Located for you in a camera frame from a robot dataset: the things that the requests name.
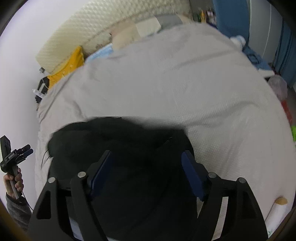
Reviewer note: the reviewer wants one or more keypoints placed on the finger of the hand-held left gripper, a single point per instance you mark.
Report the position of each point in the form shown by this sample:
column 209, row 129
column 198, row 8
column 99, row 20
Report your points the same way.
column 27, row 153
column 25, row 147

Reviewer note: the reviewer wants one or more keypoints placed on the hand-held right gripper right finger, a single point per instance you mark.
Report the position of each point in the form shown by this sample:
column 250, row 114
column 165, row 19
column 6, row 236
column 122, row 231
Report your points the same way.
column 190, row 173

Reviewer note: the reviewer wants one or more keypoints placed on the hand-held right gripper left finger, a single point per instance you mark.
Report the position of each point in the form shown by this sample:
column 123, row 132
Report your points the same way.
column 103, row 171

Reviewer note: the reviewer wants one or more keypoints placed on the black puffer jacket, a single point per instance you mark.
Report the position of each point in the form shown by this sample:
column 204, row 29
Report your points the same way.
column 127, row 150

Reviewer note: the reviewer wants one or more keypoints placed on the person's left forearm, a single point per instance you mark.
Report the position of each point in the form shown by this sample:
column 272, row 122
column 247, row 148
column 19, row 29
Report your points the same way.
column 17, row 210

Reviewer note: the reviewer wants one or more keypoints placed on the person's left hand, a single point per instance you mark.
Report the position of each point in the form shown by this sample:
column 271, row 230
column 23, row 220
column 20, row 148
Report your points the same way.
column 19, row 184

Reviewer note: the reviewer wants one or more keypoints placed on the black bag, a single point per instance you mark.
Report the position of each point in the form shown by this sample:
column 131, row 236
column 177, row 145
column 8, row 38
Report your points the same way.
column 44, row 82

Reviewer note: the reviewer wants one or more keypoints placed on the yellow pillow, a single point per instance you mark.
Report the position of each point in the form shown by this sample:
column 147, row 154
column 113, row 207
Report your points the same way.
column 67, row 67

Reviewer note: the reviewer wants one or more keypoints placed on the bed with grey sheet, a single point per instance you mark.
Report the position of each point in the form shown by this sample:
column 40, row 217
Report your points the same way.
column 161, row 81

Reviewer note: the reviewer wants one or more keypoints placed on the green item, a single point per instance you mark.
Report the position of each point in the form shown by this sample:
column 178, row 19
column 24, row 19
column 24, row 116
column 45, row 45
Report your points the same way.
column 293, row 133

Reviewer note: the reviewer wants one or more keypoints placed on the red item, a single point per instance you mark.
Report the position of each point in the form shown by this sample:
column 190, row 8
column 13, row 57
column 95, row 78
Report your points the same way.
column 287, row 111

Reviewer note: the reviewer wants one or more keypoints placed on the light blue cloth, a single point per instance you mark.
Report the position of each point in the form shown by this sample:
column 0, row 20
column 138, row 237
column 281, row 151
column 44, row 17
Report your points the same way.
column 101, row 53

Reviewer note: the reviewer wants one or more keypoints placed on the clear plastic bag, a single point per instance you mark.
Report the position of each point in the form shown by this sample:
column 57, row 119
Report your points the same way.
column 278, row 87

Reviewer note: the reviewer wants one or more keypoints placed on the blue towel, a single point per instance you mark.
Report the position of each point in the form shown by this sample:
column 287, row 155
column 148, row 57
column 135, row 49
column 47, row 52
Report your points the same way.
column 256, row 60

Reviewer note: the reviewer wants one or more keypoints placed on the white plush toy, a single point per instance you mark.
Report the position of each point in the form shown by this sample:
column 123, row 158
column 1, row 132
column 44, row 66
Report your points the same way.
column 238, row 41

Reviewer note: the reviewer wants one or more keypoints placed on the beige patchwork pillow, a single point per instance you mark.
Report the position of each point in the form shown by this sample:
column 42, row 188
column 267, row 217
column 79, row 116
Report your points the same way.
column 129, row 32

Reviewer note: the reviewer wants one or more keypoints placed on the cream quilted headboard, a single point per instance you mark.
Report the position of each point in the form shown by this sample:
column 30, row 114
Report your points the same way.
column 92, row 23

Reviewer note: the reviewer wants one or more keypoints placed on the grey pillow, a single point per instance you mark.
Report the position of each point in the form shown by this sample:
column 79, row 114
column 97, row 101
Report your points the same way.
column 170, row 22

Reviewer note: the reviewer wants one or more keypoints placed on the blue curtain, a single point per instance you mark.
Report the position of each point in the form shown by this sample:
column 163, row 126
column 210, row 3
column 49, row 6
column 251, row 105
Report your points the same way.
column 286, row 53

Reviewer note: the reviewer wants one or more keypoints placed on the blue padded board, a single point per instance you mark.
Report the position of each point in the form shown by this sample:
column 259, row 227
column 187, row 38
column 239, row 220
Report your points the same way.
column 231, row 20

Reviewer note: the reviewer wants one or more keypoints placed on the group of small bottles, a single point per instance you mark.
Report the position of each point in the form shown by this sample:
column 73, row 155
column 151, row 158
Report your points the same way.
column 205, row 15

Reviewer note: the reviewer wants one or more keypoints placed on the white wardrobe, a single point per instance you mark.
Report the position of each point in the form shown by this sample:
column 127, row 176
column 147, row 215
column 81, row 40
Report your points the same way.
column 263, row 30

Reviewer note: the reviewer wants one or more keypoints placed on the wall socket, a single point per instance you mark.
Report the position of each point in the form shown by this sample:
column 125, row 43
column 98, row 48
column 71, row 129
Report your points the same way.
column 41, row 70

